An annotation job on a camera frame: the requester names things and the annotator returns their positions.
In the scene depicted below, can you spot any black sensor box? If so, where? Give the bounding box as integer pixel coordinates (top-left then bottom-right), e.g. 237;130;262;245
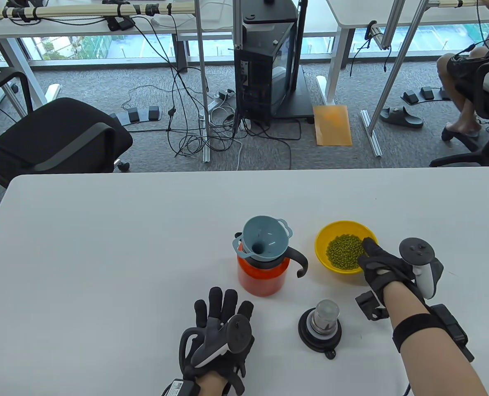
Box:
429;304;475;363
161;379;200;396

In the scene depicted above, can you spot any black handheld controller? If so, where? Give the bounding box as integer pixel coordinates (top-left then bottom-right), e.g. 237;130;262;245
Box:
399;237;444;299
191;314;253;368

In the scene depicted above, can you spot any aluminium frame post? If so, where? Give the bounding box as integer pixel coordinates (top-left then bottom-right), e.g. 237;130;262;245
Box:
360;0;428;158
232;0;243;51
194;0;211;163

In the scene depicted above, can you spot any black slipper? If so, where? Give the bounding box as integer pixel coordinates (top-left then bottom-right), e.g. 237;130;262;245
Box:
380;106;424;128

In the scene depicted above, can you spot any person's left hand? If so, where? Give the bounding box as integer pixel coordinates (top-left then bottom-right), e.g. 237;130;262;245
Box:
179;288;255;396

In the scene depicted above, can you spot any black computer tower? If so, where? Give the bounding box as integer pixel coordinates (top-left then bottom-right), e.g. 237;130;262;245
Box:
233;12;299;126

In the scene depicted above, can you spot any tangle of black cables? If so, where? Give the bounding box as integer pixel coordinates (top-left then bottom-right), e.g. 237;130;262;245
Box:
121;14;303;172

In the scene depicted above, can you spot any pile of green mung beans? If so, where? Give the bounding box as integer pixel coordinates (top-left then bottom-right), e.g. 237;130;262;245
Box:
326;234;367;271

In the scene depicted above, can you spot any black office chair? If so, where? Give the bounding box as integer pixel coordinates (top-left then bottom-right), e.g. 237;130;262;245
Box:
429;49;489;167
0;70;134;188

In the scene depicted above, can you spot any black and steel kettle lid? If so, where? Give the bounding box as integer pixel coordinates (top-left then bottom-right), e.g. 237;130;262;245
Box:
298;300;343;360

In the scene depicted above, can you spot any beige rod with straps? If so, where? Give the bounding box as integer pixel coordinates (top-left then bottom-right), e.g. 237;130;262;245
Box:
428;0;482;9
0;1;195;20

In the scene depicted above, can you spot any black power adapter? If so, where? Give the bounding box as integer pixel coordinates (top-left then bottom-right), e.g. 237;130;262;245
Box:
106;16;136;32

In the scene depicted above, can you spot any person's right forearm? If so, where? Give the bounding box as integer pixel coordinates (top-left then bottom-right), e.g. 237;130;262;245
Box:
383;283;488;396

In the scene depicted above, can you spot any black pole stand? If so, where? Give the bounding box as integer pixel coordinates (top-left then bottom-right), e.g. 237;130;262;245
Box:
269;0;314;124

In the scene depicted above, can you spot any blue-grey plastic funnel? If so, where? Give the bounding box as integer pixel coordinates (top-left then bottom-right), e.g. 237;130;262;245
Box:
233;216;293;263

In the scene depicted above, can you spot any black wrist strap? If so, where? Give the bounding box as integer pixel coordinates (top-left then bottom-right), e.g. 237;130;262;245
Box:
393;313;445;353

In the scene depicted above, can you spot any white power strip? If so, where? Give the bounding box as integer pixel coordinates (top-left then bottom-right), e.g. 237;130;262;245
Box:
207;88;237;114

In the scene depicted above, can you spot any black foot pedal set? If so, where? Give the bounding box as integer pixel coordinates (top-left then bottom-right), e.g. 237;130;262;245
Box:
400;86;453;104
108;106;162;126

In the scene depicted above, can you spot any person's left forearm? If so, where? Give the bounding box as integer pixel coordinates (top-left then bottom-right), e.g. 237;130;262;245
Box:
196;370;228;396

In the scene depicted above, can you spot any black hanging cable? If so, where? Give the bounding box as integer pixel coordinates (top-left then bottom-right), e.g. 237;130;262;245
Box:
350;21;391;77

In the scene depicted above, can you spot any red hot water kettle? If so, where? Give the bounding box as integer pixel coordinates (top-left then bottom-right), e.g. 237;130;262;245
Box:
233;233;309;297

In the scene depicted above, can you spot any white desk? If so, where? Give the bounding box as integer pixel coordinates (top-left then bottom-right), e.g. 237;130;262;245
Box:
317;0;489;104
0;0;235;118

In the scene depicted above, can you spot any person's right hand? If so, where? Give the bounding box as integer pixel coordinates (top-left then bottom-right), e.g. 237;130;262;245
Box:
357;237;426;306

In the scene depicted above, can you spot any yellow plastic bowl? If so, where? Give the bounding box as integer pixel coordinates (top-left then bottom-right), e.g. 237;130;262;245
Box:
315;221;379;274

